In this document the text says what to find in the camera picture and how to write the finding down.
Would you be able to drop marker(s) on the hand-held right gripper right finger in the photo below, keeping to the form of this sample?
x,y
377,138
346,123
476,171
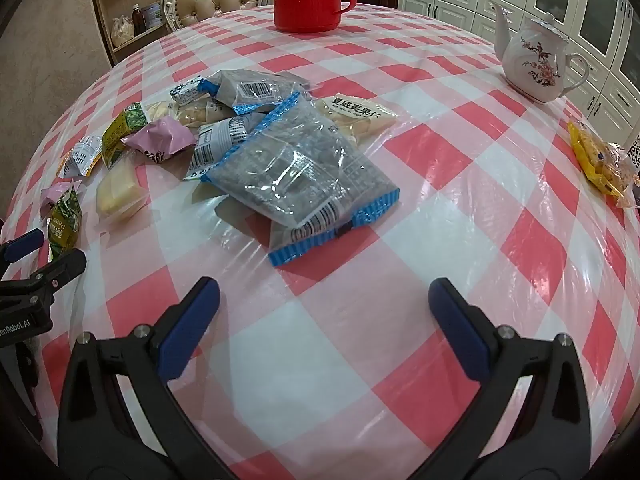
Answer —
x,y
460,330

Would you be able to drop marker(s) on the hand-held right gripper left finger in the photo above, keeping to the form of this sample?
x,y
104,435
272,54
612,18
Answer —
x,y
192,325

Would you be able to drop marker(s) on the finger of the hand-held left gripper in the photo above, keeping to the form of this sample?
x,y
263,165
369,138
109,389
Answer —
x,y
65,267
22,247

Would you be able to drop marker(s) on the small pink packet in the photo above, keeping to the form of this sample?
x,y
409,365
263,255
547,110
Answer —
x,y
57,192

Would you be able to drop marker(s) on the pink white checkered tablecloth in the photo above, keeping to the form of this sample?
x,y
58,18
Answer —
x,y
450,240

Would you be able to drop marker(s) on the clear packet with pale block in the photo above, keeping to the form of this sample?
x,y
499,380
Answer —
x,y
120,192

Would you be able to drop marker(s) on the small white orange packet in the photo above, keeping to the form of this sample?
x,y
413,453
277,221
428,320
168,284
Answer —
x,y
82,157

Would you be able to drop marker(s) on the pink snack packet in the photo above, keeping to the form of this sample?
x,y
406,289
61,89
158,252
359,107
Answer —
x,y
160,137

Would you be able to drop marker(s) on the large clear blue-edged packet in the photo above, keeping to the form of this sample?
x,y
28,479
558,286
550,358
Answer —
x,y
300,180

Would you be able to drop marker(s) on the small blue white candy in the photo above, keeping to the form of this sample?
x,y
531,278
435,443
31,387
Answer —
x,y
187,91

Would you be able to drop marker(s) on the pale food bag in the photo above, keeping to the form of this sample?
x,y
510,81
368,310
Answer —
x,y
121,32

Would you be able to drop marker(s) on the grey barcode packet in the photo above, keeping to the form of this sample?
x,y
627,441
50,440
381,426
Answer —
x,y
250,87

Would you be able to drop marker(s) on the wooden corner shelf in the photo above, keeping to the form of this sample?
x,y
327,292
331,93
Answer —
x,y
102,5

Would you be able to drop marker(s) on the brown bottle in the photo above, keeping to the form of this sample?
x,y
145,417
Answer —
x,y
138,19

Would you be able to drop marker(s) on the labelled jar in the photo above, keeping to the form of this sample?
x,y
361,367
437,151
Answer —
x,y
154,16

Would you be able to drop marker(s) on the white floral teapot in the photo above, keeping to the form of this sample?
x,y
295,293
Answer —
x,y
532,60

